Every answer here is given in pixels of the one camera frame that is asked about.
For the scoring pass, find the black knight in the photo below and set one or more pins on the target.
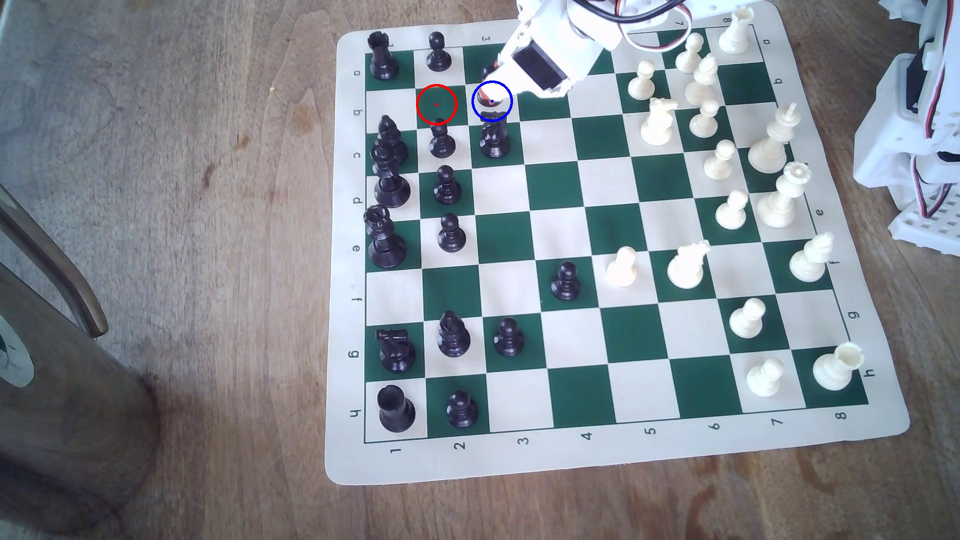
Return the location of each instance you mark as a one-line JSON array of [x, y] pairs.
[[494, 139], [397, 354]]

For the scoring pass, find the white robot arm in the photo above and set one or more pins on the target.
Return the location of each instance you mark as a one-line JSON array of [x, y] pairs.
[[874, 142]]

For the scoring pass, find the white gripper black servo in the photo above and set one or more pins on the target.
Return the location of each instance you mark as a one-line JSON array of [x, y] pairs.
[[541, 69]]

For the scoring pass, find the white pawn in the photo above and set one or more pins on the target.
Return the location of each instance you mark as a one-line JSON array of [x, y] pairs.
[[704, 122], [719, 165], [746, 322], [622, 271], [764, 381], [641, 85], [689, 58], [731, 214]]

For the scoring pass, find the black pawn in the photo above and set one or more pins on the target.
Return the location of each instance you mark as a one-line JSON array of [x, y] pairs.
[[487, 97], [439, 56], [462, 412], [451, 236], [508, 341], [565, 285], [442, 142], [447, 189]]

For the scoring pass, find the black rook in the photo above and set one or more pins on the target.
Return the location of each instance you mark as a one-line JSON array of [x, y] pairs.
[[383, 61], [396, 412]]

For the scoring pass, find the white queen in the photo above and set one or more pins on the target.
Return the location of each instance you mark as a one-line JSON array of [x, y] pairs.
[[778, 206]]

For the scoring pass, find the white king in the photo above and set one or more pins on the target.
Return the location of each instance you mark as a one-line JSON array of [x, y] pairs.
[[769, 152]]

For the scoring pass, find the white rook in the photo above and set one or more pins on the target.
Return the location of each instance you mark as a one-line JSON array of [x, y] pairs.
[[834, 370], [736, 36]]

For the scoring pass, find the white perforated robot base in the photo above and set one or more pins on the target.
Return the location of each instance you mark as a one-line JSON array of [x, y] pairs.
[[926, 229]]

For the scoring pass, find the black queen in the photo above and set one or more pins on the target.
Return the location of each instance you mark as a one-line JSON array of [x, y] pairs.
[[385, 247]]

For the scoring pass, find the green and cream chess mat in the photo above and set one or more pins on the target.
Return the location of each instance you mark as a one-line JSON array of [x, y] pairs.
[[525, 456]]

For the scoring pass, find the white bishop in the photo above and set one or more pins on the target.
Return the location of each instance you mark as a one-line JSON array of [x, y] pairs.
[[808, 262], [701, 86]]

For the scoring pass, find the white knight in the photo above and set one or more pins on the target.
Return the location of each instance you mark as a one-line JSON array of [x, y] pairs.
[[658, 126], [686, 270]]

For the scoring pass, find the black bishop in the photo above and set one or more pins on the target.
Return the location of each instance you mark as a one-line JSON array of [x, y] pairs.
[[390, 135], [454, 339]]

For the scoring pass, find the black king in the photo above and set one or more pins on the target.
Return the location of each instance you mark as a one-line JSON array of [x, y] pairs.
[[391, 191]]

